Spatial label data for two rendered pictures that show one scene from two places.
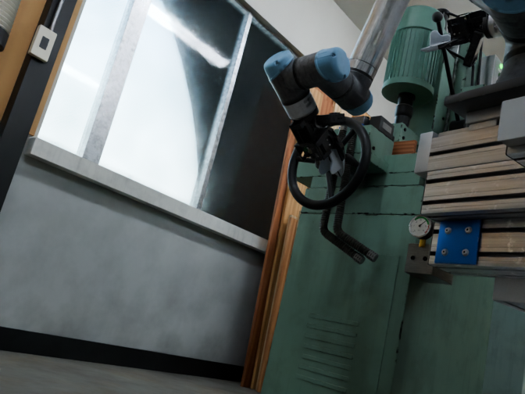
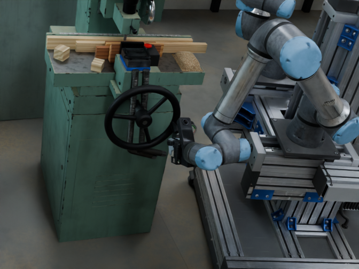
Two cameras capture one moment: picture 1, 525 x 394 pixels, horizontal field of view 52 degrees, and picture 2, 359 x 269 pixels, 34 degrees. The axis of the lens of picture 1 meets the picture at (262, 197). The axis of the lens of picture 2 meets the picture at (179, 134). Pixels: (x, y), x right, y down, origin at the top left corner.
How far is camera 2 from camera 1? 2.41 m
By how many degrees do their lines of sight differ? 85
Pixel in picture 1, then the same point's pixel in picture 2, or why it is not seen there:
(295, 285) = (79, 163)
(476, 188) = (285, 182)
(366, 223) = not seen: hidden behind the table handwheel
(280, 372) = (77, 209)
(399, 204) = (163, 106)
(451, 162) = (274, 170)
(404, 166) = (167, 81)
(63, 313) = not seen: outside the picture
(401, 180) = not seen: hidden behind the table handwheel
